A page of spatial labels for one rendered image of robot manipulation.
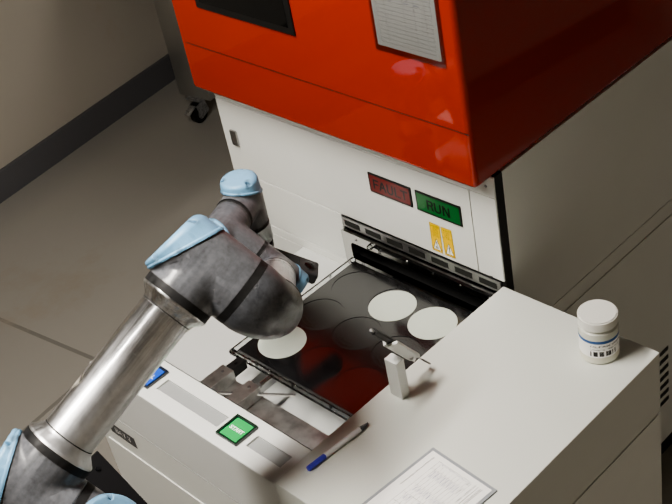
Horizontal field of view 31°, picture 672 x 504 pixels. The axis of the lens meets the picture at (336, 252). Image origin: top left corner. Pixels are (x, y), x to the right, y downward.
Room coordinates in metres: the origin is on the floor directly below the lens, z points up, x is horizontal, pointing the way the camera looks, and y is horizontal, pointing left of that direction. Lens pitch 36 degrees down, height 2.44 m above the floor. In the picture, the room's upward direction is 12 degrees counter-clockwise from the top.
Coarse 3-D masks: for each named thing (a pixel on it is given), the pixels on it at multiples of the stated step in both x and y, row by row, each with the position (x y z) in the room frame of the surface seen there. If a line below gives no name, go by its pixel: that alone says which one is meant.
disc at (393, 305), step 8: (376, 296) 1.97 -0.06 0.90; (384, 296) 1.96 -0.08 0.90; (392, 296) 1.96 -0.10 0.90; (400, 296) 1.95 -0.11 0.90; (408, 296) 1.95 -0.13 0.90; (376, 304) 1.94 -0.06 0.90; (384, 304) 1.94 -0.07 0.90; (392, 304) 1.93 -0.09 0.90; (400, 304) 1.92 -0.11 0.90; (408, 304) 1.92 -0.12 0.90; (416, 304) 1.91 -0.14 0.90; (376, 312) 1.91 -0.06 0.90; (384, 312) 1.91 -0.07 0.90; (392, 312) 1.90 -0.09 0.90; (400, 312) 1.90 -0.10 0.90; (408, 312) 1.89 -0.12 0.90; (384, 320) 1.88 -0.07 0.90; (392, 320) 1.88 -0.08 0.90
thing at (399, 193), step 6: (372, 180) 2.08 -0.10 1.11; (378, 180) 2.07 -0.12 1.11; (384, 180) 2.06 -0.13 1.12; (372, 186) 2.09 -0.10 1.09; (378, 186) 2.07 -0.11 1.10; (384, 186) 2.06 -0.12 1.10; (390, 186) 2.04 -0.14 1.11; (396, 186) 2.03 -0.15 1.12; (378, 192) 2.07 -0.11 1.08; (384, 192) 2.06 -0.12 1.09; (390, 192) 2.05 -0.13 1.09; (396, 192) 2.03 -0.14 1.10; (402, 192) 2.02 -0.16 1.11; (408, 192) 2.00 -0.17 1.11; (396, 198) 2.03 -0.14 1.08; (402, 198) 2.02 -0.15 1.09; (408, 198) 2.01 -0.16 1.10; (408, 204) 2.01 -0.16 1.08
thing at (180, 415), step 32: (160, 384) 1.76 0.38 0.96; (192, 384) 1.74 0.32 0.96; (128, 416) 1.81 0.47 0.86; (160, 416) 1.70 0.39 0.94; (192, 416) 1.66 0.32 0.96; (224, 416) 1.64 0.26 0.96; (160, 448) 1.74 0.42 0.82; (192, 448) 1.64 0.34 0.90; (224, 448) 1.56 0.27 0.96; (256, 448) 1.54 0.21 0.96; (288, 448) 1.52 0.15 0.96; (224, 480) 1.57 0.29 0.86; (256, 480) 1.49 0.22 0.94
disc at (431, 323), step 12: (420, 312) 1.89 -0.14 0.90; (432, 312) 1.88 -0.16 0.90; (444, 312) 1.87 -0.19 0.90; (408, 324) 1.86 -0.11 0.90; (420, 324) 1.85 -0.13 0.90; (432, 324) 1.84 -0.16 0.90; (444, 324) 1.83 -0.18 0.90; (456, 324) 1.83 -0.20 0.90; (420, 336) 1.81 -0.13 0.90; (432, 336) 1.81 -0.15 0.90; (444, 336) 1.80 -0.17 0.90
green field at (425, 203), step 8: (416, 192) 1.99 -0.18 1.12; (424, 200) 1.97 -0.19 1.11; (432, 200) 1.95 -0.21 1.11; (424, 208) 1.97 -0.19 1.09; (432, 208) 1.96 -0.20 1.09; (440, 208) 1.94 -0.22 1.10; (448, 208) 1.92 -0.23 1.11; (456, 208) 1.91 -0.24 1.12; (440, 216) 1.94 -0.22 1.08; (448, 216) 1.93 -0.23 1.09; (456, 216) 1.91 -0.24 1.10
